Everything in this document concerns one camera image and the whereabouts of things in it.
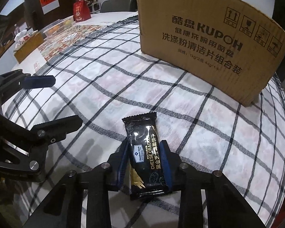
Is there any black cheese cracker packet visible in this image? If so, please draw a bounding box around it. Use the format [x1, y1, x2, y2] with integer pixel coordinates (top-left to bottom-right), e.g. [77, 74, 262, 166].
[122, 112, 170, 200]

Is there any tissue pack in box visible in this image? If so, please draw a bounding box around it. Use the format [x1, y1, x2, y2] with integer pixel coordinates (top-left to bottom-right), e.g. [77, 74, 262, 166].
[13, 29, 44, 64]

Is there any round snack tray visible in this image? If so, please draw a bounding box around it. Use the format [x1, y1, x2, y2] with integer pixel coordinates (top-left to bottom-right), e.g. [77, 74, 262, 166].
[41, 15, 74, 38]

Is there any patterned table mat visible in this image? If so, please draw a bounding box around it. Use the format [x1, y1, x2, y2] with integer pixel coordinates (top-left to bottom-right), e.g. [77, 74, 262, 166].
[38, 25, 104, 61]

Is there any red gift bag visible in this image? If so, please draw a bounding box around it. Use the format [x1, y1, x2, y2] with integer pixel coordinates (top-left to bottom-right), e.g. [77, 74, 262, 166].
[73, 0, 91, 22]

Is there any grey dining chair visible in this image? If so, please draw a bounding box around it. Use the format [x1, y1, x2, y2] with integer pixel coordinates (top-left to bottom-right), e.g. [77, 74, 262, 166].
[100, 0, 136, 13]

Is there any brown cardboard box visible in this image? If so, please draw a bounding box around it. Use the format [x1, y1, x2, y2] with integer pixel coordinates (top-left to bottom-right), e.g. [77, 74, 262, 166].
[137, 0, 285, 106]

